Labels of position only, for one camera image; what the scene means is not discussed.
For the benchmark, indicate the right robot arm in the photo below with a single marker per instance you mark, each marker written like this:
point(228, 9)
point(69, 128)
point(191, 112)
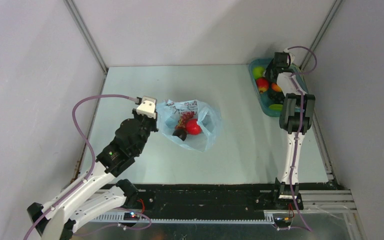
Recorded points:
point(295, 119)

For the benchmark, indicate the aluminium corner post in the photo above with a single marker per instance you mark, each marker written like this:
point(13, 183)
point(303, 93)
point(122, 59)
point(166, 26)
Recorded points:
point(86, 34)
point(325, 24)

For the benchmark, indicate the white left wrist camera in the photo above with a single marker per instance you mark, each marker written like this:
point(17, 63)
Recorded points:
point(147, 107)

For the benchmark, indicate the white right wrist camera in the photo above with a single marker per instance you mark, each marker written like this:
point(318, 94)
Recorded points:
point(290, 58)

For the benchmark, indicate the controller board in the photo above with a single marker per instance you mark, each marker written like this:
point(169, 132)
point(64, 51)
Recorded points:
point(131, 216)
point(282, 219)

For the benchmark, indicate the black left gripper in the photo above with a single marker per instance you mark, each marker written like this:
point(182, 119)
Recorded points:
point(152, 120)

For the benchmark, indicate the red fake grape bunch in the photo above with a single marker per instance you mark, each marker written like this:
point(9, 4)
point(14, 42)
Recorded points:
point(184, 118)

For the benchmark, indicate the orange green fake mango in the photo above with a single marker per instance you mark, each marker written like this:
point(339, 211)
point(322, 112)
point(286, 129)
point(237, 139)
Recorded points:
point(276, 88)

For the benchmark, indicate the red yellow fake apple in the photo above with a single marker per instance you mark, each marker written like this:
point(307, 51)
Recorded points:
point(263, 85)

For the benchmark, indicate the right controller board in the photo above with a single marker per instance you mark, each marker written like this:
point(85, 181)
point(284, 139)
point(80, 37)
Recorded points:
point(282, 219)

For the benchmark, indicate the dark purple fake grape bunch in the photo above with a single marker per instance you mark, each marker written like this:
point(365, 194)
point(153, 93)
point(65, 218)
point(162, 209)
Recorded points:
point(276, 97)

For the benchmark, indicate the dark plum fake fruit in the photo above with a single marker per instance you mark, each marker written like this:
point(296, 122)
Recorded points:
point(180, 133)

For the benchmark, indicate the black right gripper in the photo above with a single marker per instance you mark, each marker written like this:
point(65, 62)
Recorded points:
point(267, 73)

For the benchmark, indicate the light blue printed plastic bag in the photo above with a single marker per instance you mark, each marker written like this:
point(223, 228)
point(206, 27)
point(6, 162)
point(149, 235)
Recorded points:
point(209, 119)

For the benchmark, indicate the teal plastic basin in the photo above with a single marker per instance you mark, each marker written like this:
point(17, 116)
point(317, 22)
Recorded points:
point(263, 98)

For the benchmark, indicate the green fake apple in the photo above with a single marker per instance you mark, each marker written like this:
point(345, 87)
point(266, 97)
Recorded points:
point(258, 72)

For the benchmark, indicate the green fake starfruit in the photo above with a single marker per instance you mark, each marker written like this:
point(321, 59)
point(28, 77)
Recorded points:
point(276, 107)

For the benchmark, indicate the left controller board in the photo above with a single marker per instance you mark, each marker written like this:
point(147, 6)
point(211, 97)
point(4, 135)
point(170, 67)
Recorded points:
point(131, 216)

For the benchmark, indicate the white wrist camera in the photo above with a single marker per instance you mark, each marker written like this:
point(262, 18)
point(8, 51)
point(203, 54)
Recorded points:
point(147, 107)
point(290, 58)

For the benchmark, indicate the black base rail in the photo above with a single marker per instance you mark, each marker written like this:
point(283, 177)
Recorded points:
point(225, 202)

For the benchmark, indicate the right aluminium corner post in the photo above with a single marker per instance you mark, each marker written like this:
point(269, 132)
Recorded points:
point(325, 24)

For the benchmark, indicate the left aluminium corner post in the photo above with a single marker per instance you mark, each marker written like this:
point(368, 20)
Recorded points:
point(86, 34)

